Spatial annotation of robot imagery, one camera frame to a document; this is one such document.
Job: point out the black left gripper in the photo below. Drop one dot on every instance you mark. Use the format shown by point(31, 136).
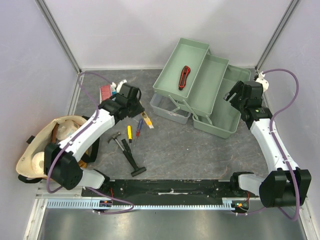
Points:
point(139, 109)

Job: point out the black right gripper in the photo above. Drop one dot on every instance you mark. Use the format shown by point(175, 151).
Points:
point(235, 90)

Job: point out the blue handled screwdriver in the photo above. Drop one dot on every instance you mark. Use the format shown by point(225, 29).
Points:
point(138, 130)

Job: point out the yellow utility knife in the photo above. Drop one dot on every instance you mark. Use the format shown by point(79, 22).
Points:
point(147, 120)

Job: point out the yellow handled screwdriver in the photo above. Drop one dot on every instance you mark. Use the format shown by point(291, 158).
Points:
point(130, 135)

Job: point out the translucent green tool box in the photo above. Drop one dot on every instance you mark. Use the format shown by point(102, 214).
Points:
point(210, 78)

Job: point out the red black utility knife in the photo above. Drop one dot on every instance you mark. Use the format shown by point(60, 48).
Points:
point(183, 77)

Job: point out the claw hammer black handle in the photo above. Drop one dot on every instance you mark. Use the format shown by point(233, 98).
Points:
point(115, 138)

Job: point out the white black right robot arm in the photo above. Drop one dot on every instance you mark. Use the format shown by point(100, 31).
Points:
point(286, 184)

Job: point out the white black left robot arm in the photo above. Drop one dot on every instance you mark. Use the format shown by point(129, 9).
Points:
point(61, 160)

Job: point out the red box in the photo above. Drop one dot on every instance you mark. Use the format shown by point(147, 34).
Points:
point(104, 92)

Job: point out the white plastic package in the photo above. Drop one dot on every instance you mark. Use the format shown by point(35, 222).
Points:
point(67, 128)

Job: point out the beige canvas tote bag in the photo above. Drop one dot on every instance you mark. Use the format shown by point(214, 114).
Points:
point(38, 144)

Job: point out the white paper roll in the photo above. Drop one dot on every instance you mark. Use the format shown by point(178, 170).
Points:
point(37, 162)

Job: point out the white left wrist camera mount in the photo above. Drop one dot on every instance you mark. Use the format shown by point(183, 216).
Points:
point(115, 88)

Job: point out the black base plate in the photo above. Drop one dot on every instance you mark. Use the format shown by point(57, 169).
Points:
point(125, 188)

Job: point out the aluminium frame post right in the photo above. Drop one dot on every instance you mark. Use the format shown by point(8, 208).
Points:
point(293, 4)

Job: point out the aluminium frame post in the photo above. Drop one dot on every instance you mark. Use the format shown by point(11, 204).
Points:
point(293, 4)
point(58, 34)

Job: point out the aluminium frame post left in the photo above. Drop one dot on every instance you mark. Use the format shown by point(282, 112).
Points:
point(58, 34)

